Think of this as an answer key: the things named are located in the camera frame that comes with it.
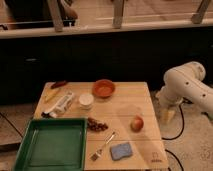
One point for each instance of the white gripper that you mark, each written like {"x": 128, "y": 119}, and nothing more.
{"x": 166, "y": 115}

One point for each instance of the red yellow apple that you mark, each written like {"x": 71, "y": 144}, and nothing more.
{"x": 137, "y": 124}

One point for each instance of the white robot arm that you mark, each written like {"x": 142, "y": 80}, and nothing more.
{"x": 185, "y": 81}

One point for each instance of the white paper cup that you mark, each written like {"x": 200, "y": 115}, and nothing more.
{"x": 86, "y": 101}

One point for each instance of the blue sponge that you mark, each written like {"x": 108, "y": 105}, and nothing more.
{"x": 121, "y": 151}

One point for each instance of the orange bowl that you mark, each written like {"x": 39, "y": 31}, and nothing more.
{"x": 103, "y": 88}

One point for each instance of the bunch of dark grapes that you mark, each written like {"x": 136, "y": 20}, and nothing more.
{"x": 96, "y": 126}

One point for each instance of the white tube with black cap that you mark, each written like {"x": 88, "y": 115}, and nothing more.
{"x": 60, "y": 107}

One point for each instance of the dark red sausage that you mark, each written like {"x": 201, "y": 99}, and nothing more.
{"x": 58, "y": 84}

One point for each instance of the green plastic tray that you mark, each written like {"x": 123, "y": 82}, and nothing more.
{"x": 53, "y": 145}

